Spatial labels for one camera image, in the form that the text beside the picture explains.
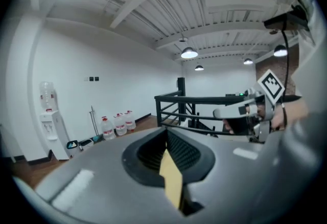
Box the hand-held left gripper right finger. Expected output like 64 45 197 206
166 127 297 224

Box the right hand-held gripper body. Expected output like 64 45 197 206
225 69 286 143

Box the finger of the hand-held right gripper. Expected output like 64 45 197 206
213 103 256 119

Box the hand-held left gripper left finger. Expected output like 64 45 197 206
35 127 183 224

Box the person's right forearm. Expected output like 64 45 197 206
283 98 310 128

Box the person's right hand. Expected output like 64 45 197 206
222 105 288 136

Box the black metal railing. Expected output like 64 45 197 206
154 91 246 140

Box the white rectangular bin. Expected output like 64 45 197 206
79 138 95 149

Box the white bin blue bag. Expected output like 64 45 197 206
66 139 81 158

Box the person's white shirt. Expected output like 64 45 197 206
290 0 327 122

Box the clear water bottle red label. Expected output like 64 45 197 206
124 109 137 131
113 113 128 137
100 116 116 141

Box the white water dispenser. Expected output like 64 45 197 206
39 110 71 161

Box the large clear water jug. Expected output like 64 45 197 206
38 80 58 111

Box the black cable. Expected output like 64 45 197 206
281 29 291 96

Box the black wrist strap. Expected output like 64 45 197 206
281 102 289 127

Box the black square post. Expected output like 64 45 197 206
177 77 186 127

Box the grey mop handle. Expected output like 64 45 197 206
89 105 99 142

